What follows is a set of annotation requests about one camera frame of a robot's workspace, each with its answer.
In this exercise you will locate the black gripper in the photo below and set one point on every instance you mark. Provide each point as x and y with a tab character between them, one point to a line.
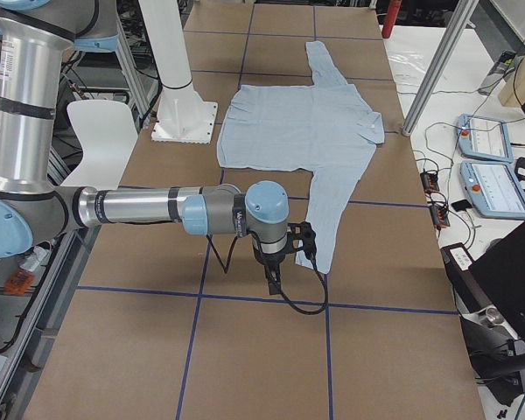
269	259

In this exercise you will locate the light blue button shirt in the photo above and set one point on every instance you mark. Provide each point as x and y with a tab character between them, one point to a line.
325	128

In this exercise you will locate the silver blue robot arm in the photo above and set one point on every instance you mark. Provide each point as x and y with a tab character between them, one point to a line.
35	35

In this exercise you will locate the white plastic chair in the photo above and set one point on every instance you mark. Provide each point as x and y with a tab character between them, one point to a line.
107	134

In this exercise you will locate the lower blue teach pendant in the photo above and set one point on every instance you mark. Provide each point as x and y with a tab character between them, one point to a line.
493	189

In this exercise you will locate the blue teach pendant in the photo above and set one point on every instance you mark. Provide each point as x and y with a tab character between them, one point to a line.
484	138
493	189

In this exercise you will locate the black laptop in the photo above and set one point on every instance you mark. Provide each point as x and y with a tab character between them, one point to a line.
495	278

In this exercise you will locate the upper blue teach pendant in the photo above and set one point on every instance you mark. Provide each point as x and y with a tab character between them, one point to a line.
484	138

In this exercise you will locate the clear plastic bag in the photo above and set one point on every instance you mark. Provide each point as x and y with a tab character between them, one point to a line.
408	68

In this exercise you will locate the orange device on floor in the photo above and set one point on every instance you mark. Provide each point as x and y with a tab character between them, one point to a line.
18	283

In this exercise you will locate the red cylinder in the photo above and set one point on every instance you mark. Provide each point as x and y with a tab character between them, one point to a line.
390	18

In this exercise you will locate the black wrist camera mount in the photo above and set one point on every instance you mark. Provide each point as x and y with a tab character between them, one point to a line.
301	237

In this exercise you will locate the white camera mast with base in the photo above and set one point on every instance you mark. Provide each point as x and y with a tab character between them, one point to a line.
182	115

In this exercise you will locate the black relay box with wires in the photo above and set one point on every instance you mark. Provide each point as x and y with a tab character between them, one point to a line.
429	182

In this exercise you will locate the aluminium frame post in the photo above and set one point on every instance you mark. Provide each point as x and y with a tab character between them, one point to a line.
449	40

